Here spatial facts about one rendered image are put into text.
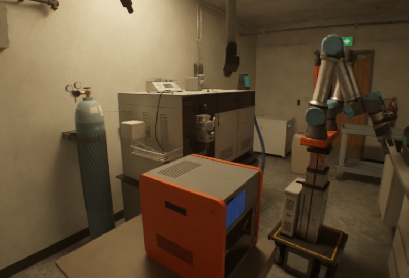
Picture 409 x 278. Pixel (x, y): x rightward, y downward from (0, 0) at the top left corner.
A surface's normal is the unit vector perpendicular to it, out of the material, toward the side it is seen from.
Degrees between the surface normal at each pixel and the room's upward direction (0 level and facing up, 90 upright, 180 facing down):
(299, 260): 90
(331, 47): 83
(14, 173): 90
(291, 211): 90
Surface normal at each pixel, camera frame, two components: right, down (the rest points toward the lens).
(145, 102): -0.57, 0.15
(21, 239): 0.82, 0.11
